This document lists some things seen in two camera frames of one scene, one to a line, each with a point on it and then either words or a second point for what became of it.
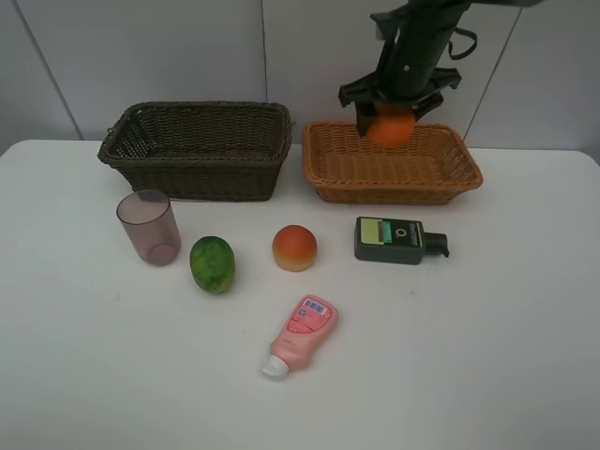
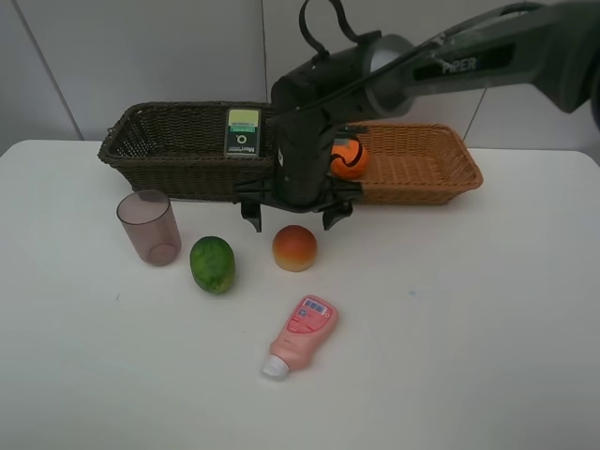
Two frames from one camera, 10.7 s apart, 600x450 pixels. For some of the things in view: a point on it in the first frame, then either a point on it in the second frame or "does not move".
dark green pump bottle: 396,241 → 243,132
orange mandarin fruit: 393,125 → 348,159
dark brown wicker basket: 204,151 does not move
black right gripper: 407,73 → 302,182
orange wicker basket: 344,168 does not move
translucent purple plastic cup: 148,217 does not move
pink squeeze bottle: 309,328 does not move
